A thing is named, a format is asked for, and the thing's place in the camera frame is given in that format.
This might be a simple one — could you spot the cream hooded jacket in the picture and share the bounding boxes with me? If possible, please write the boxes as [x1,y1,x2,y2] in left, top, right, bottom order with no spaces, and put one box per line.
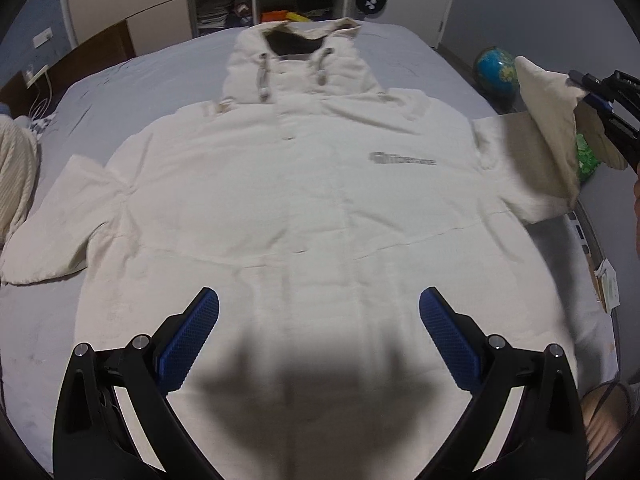
[0,16,627,480]

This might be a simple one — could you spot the folded clothes on shelf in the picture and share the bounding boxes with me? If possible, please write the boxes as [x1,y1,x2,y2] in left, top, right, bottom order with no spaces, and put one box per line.
[196,0,253,30]

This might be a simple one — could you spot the green shopping bag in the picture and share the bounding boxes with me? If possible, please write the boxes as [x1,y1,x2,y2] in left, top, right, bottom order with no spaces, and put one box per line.
[576,133,600,184]

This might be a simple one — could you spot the blue globe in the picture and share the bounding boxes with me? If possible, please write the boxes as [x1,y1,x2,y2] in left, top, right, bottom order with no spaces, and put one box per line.
[473,47,518,100]

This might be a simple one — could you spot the light blue bed sheet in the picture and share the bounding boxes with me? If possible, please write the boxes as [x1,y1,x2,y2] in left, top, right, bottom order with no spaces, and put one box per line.
[0,22,622,476]

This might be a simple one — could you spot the cream knitted blanket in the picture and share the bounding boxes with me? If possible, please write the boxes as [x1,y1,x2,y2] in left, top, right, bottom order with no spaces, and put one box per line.
[0,115,39,246]

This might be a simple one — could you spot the orange yellow toy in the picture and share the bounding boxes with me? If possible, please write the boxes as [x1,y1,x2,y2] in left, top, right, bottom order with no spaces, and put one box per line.
[260,10,310,23]

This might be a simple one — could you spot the brown wooden headboard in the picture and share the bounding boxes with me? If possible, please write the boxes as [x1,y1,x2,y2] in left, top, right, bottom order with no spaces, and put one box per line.
[1,21,136,115]

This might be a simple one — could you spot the white charging cable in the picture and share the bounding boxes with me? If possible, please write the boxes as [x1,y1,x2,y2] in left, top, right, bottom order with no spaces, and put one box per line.
[22,66,54,120]

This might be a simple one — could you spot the white wall socket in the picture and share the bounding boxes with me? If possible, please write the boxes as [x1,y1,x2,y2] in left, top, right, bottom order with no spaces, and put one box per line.
[32,27,53,49]

